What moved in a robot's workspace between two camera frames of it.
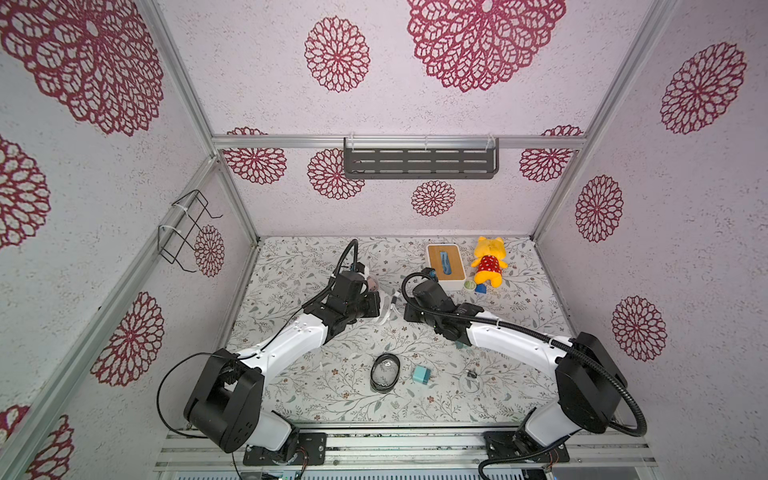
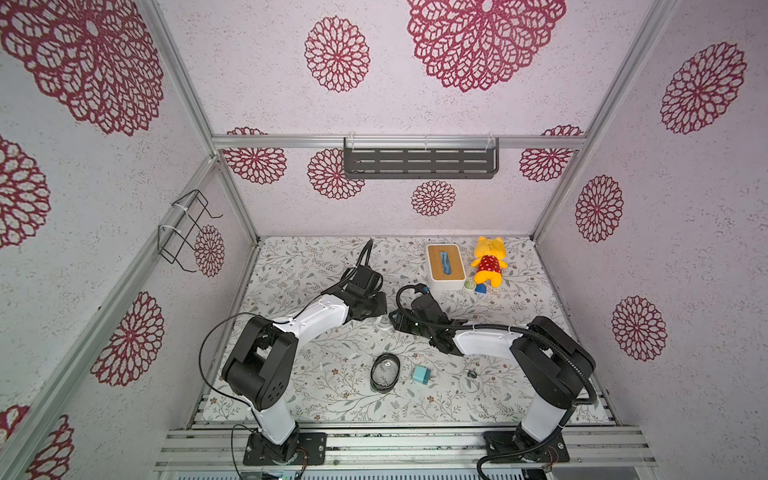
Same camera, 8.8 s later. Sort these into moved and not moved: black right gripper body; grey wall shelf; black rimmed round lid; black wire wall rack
Moved: black right gripper body
Not moved: grey wall shelf; black rimmed round lid; black wire wall rack
